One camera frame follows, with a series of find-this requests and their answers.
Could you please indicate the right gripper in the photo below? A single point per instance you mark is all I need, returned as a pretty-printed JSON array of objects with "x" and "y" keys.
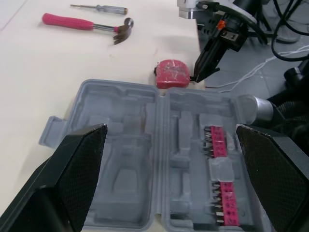
[{"x": 231, "y": 31}]

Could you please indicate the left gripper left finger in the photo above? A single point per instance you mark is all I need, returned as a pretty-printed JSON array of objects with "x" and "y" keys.
[{"x": 60, "y": 178}]

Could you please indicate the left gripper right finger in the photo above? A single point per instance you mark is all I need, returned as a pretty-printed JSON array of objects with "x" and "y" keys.
[{"x": 272, "y": 174}]

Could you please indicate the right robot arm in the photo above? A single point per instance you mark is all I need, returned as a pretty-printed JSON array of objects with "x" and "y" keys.
[{"x": 187, "y": 9}]

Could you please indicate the pink tape measure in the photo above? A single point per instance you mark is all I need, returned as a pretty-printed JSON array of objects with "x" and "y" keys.
[{"x": 172, "y": 73}]

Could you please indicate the grey plastic tool case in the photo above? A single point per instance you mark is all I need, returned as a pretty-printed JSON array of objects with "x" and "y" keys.
[{"x": 144, "y": 149}]

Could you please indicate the pink screwdriver bit holder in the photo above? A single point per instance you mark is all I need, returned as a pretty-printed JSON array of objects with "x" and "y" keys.
[
  {"x": 229, "y": 205},
  {"x": 218, "y": 142}
]

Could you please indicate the robot body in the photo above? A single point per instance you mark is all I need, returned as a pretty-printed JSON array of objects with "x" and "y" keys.
[{"x": 289, "y": 113}]

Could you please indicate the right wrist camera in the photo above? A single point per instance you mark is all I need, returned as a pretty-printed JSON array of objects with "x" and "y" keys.
[{"x": 239, "y": 10}]

